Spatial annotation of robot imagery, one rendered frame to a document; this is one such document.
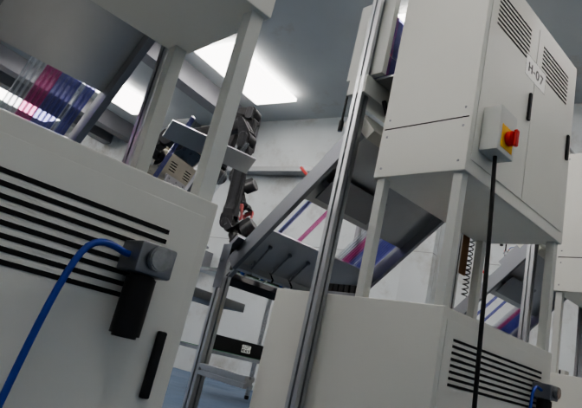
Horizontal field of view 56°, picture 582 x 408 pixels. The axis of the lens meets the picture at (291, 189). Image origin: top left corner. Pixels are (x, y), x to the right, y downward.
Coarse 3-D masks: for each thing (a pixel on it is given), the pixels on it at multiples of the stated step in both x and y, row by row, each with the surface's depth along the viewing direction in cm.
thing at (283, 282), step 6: (246, 264) 218; (240, 270) 213; (246, 270) 215; (252, 270) 218; (258, 270) 221; (258, 276) 219; (264, 276) 221; (270, 276) 225; (276, 276) 228; (276, 282) 225; (282, 282) 228; (288, 282) 232; (294, 282) 235; (294, 288) 232; (300, 288) 235; (306, 288) 239
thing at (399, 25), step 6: (396, 24) 202; (402, 24) 204; (396, 30) 201; (402, 30) 204; (396, 36) 201; (396, 42) 201; (396, 48) 200; (390, 54) 198; (396, 54) 200; (390, 60) 197; (396, 60) 200; (390, 66) 197; (390, 72) 197
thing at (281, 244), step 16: (272, 240) 214; (288, 240) 217; (256, 256) 217; (272, 256) 220; (288, 256) 221; (304, 256) 226; (288, 272) 230; (304, 272) 233; (336, 272) 240; (352, 272) 244
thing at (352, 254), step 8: (352, 240) 233; (360, 240) 233; (384, 240) 238; (352, 248) 234; (360, 248) 236; (384, 248) 241; (392, 248) 243; (336, 256) 236; (344, 256) 237; (352, 256) 238; (360, 256) 240; (376, 256) 244; (384, 256) 246; (352, 264) 242; (360, 264) 244; (376, 264) 248
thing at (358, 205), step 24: (360, 144) 196; (336, 168) 200; (360, 168) 204; (312, 192) 204; (360, 192) 206; (360, 216) 215; (384, 216) 226; (408, 216) 231; (432, 216) 236; (408, 240) 242
